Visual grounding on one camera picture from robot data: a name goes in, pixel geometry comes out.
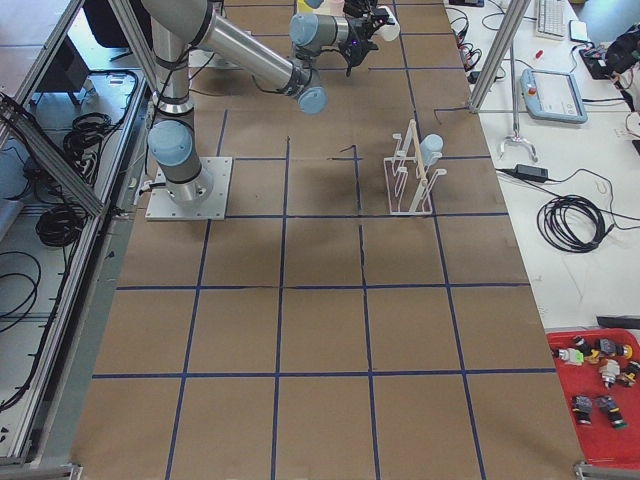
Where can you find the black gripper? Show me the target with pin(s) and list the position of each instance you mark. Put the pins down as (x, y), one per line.
(358, 30)

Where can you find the cream white plastic cup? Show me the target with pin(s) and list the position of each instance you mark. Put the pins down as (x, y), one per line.
(389, 32)

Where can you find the light blue plastic cup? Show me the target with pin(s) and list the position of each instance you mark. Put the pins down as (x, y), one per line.
(313, 4)
(431, 149)

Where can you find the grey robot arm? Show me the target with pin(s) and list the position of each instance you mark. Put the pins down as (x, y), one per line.
(197, 49)

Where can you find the pink plastic cup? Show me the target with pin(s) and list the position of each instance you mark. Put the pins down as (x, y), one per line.
(336, 7)

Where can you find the white keyboard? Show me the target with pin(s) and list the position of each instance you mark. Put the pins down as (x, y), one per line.
(550, 20)

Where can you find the black power adapter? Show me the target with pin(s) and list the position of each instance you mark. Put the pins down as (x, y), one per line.
(531, 173)

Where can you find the red parts tray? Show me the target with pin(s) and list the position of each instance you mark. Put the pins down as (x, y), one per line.
(599, 375)

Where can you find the aluminium frame post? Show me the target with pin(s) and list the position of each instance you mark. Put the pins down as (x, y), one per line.
(502, 41)

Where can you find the white wire cup rack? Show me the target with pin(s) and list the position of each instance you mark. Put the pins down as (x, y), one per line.
(409, 184)

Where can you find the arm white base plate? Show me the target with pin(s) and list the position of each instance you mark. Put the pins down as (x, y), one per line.
(205, 197)

